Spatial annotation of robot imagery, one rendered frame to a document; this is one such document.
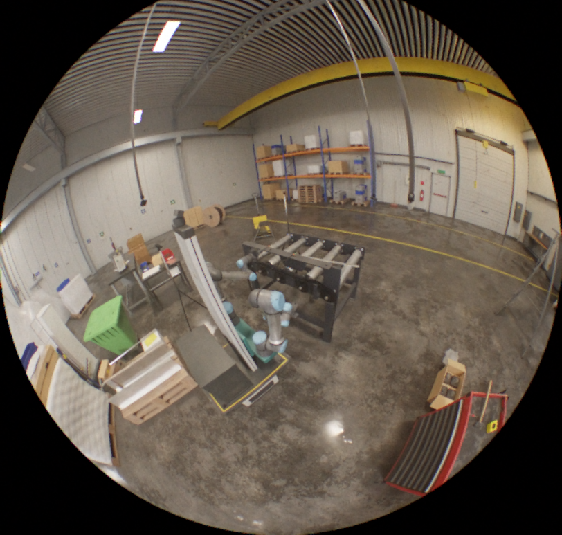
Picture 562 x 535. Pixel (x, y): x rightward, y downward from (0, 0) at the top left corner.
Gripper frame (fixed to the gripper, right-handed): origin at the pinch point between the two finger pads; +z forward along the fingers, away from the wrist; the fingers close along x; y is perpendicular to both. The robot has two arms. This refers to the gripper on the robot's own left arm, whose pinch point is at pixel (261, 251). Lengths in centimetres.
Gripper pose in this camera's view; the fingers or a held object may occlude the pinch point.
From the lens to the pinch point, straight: 178.4
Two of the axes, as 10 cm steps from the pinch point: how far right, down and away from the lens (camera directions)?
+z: 6.4, -4.3, 6.4
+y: -7.6, -2.2, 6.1
